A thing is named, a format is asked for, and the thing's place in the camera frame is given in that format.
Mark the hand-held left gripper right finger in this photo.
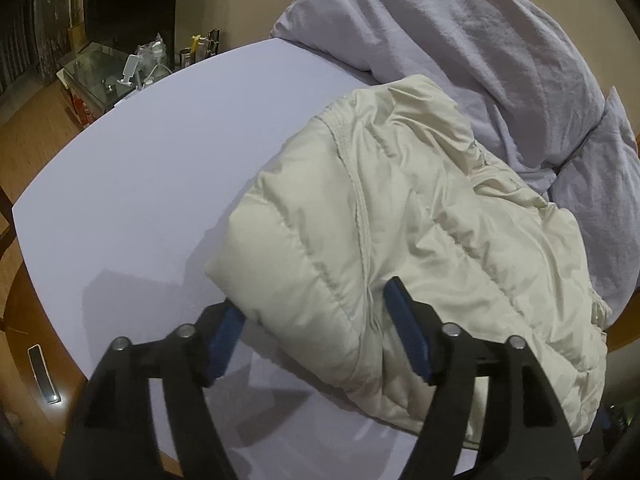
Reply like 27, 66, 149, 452
383, 276, 584, 480

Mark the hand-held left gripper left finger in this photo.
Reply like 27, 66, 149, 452
55, 304, 247, 480

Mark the white puffer jacket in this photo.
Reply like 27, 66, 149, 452
205, 74, 612, 449

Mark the bed with lavender sheet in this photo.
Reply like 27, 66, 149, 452
11, 40, 640, 480

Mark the black phone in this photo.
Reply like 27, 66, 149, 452
27, 344, 62, 405

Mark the lavender pillow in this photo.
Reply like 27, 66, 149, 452
270, 0, 609, 182
550, 87, 640, 307

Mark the red box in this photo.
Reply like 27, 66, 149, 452
71, 94, 95, 126

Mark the white phone stand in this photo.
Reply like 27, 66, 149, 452
117, 55, 142, 88

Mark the glass-topped bedside table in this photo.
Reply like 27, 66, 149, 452
56, 42, 168, 127

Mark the clear plastic bag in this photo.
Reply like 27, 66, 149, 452
135, 32, 168, 68

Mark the black television screen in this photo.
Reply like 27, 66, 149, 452
82, 0, 181, 68

